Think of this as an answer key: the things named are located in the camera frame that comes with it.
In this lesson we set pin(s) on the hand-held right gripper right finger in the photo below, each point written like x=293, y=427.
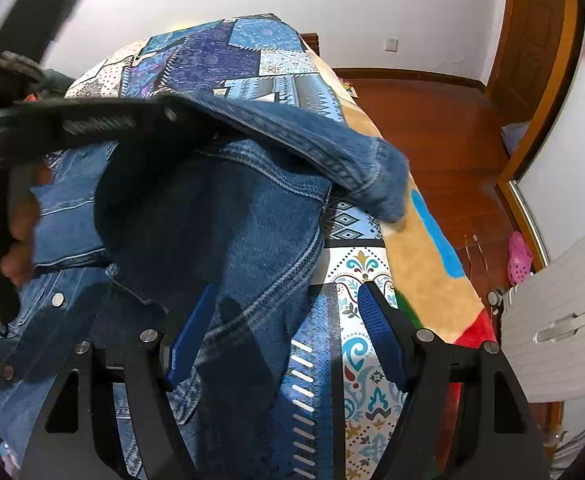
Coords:
x=380, y=332

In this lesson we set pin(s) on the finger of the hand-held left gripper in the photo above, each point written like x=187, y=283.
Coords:
x=147, y=120

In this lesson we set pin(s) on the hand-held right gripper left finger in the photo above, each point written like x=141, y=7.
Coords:
x=191, y=332

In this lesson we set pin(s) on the blue jeans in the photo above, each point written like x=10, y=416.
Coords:
x=272, y=220

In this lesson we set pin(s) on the person's left hand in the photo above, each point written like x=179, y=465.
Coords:
x=25, y=220

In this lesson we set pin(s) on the orange plush blanket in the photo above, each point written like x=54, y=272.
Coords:
x=422, y=270

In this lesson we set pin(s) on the blue patchwork bedspread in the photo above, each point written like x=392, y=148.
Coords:
x=252, y=55

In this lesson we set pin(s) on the pink clog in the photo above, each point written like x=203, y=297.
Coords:
x=517, y=257

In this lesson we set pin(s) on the white plastic chair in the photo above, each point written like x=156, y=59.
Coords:
x=557, y=360

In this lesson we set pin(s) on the wooden wardrobe with white doors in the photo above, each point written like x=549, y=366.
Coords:
x=572, y=160

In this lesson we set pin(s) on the wooden door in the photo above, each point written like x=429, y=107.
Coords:
x=532, y=35

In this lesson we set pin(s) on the wooden bed frame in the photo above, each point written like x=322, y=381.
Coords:
x=311, y=42

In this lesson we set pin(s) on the white wall socket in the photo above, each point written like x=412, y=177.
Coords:
x=391, y=44

